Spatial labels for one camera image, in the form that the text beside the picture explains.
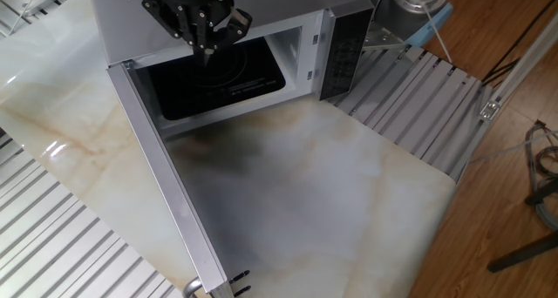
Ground silver black microwave door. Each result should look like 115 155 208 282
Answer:
106 60 253 298

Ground silver mounting plate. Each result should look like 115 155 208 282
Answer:
363 25 413 51

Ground glossy marble pattern mat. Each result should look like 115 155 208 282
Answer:
0 0 458 298

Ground white zip tie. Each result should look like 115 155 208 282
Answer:
420 1 454 64

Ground black furniture leg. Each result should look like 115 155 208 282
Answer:
487 179 558 274

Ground thin black cables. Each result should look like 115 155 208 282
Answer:
481 0 558 86

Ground aluminium frame beam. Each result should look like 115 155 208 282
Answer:
448 10 558 184

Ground thin grey cable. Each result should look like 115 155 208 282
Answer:
468 130 558 165

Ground grey cable bundle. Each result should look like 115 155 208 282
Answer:
524 119 558 232

